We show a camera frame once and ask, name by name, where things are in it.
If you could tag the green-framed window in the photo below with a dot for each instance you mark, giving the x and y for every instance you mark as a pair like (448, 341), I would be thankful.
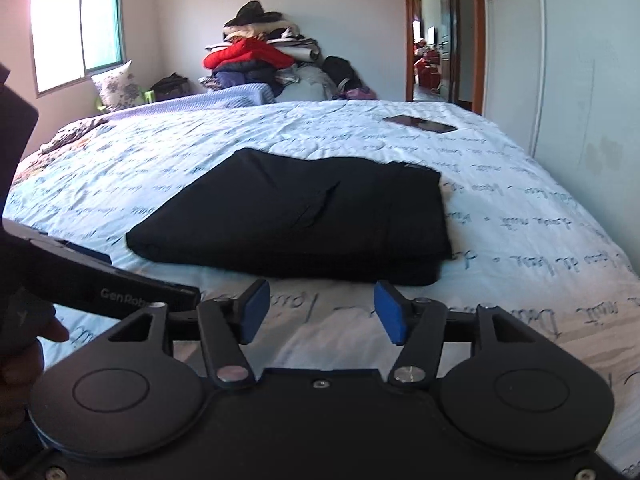
(75, 35)

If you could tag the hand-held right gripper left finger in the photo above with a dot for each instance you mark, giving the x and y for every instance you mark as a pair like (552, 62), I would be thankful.
(255, 312)

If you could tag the red jacket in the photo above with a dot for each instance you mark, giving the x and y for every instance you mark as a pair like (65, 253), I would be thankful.
(245, 54)

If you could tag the person's left hand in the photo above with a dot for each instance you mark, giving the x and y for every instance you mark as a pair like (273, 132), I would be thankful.
(20, 365)

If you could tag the black backpack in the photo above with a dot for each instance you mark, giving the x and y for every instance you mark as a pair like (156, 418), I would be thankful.
(342, 72)

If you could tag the purple bag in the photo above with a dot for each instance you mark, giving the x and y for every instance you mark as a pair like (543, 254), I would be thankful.
(359, 94)

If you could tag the white script-printed bed blanket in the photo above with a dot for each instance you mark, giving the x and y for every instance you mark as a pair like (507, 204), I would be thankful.
(500, 220)

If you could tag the pile of clothes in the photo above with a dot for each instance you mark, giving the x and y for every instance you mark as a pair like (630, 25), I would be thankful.
(265, 25)

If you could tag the dark smartphone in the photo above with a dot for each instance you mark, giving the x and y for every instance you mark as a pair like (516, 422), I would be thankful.
(420, 123)

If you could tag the floral pillow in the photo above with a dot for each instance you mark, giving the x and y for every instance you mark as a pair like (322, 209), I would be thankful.
(117, 85)

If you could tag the white sliding-door wardrobe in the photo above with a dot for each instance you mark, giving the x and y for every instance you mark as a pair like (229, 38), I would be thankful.
(570, 85)

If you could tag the black pants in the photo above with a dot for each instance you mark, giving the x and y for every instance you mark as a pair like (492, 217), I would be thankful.
(300, 215)

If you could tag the grey cloth bundle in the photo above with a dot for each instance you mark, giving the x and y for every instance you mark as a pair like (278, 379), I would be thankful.
(307, 85)

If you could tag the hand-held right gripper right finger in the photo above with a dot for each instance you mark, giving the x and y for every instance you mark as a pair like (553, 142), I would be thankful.
(390, 312)

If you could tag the black bag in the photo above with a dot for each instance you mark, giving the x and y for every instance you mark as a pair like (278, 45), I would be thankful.
(170, 87)

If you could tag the wooden door frame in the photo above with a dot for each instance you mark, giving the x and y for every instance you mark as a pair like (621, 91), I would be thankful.
(477, 35)

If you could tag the dark patterned blanket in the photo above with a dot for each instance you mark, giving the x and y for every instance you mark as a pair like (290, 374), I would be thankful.
(70, 135)

